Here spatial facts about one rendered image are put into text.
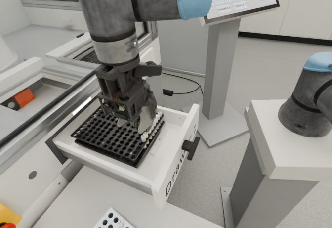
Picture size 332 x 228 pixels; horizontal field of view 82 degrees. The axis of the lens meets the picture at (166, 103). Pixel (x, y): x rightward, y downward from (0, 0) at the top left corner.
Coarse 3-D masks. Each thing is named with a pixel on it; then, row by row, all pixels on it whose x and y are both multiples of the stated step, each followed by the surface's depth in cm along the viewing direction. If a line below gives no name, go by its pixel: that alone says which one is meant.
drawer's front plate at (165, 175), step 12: (192, 108) 57; (192, 120) 55; (180, 132) 51; (192, 132) 59; (180, 144) 48; (168, 156) 45; (180, 156) 51; (168, 168) 43; (156, 180) 41; (168, 180) 45; (156, 192) 40; (168, 192) 48; (156, 204) 45
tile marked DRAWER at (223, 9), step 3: (228, 3) 105; (216, 6) 103; (219, 6) 103; (222, 6) 104; (225, 6) 104; (228, 6) 105; (216, 9) 103; (219, 9) 103; (222, 9) 103; (225, 9) 104; (228, 9) 104; (231, 9) 105; (219, 12) 103; (222, 12) 103; (225, 12) 104; (228, 12) 104
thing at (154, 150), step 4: (164, 128) 63; (164, 132) 61; (160, 136) 60; (164, 136) 61; (160, 140) 59; (156, 144) 58; (160, 144) 59; (152, 148) 57; (156, 148) 57; (152, 152) 56
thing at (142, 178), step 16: (96, 112) 69; (176, 112) 61; (176, 128) 64; (64, 144) 54; (80, 160) 54; (96, 160) 50; (112, 160) 56; (144, 160) 56; (160, 160) 55; (112, 176) 51; (128, 176) 46; (144, 176) 52
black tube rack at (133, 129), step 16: (80, 128) 59; (96, 128) 58; (112, 128) 57; (128, 128) 57; (160, 128) 60; (80, 144) 58; (96, 144) 53; (112, 144) 53; (128, 144) 56; (128, 160) 52
